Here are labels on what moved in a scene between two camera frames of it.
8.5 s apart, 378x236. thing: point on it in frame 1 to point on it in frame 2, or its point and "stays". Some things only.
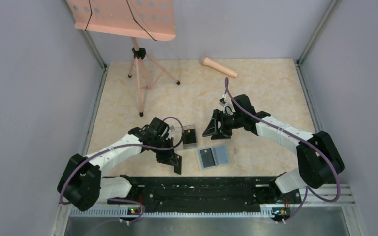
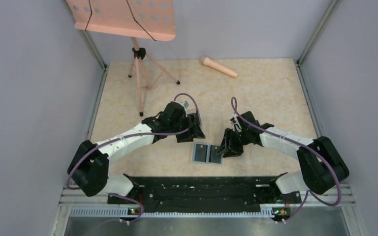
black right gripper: x=212 y=128 to x=228 y=146
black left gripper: x=169 y=154 to x=194 y=131
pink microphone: x=205 y=61 stays
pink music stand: x=153 y=20 stays
